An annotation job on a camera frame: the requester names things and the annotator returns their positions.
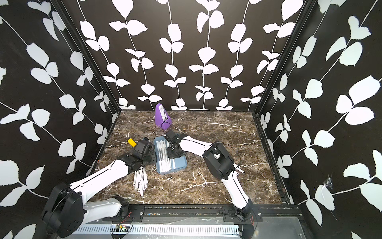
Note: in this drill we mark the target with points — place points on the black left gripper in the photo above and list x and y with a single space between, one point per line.
153 154

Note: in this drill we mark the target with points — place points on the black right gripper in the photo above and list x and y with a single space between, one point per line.
170 156

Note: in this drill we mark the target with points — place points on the blue plastic storage box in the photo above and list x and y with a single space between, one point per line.
177 164

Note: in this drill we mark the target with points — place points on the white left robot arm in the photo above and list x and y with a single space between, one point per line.
68 206

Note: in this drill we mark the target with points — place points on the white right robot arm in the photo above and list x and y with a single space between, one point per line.
220 164

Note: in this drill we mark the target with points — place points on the yellow block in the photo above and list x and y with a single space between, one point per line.
132 142

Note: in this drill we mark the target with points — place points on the purple metronome-like object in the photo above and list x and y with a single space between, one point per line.
162 119

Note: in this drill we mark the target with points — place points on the small green circuit board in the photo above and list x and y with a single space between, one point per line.
122 228

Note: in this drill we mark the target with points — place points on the white slotted cable duct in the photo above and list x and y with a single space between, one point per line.
161 229

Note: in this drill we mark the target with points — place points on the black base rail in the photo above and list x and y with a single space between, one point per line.
227 211

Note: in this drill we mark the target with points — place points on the black left corner post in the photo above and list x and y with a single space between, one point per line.
80 43

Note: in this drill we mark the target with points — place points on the black corner frame post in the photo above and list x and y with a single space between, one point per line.
300 22

